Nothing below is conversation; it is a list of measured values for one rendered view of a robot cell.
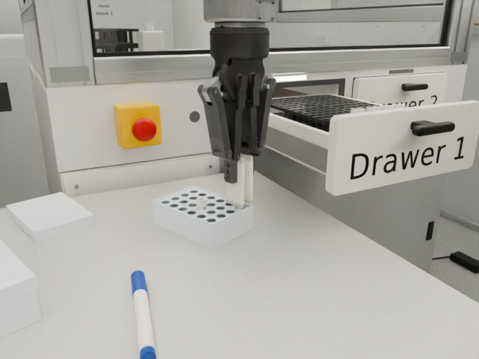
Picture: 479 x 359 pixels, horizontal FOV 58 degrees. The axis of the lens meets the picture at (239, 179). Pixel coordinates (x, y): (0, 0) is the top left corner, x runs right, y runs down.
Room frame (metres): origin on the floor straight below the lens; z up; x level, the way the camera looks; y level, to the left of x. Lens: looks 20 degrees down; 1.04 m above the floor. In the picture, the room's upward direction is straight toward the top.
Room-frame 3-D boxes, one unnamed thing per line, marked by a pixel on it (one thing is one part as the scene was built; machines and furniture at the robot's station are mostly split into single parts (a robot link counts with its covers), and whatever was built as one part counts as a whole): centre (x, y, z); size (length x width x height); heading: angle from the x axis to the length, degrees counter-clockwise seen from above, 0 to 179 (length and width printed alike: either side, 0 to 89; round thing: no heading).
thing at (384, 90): (1.05, -0.39, 0.87); 0.29 x 0.02 x 0.11; 117
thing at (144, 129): (0.72, 0.16, 0.88); 0.04 x 0.03 x 0.04; 117
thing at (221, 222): (0.58, 0.05, 0.78); 0.12 x 0.08 x 0.04; 49
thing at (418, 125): (0.60, -0.27, 0.91); 0.07 x 0.04 x 0.01; 117
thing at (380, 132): (0.62, -0.25, 0.87); 0.29 x 0.02 x 0.11; 117
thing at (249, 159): (0.58, -0.01, 0.84); 0.03 x 0.01 x 0.07; 48
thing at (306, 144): (0.81, -0.16, 0.86); 0.40 x 0.26 x 0.06; 27
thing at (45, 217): (0.60, 0.29, 0.77); 0.13 x 0.09 x 0.02; 42
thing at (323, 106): (0.80, -0.16, 0.87); 0.22 x 0.18 x 0.06; 27
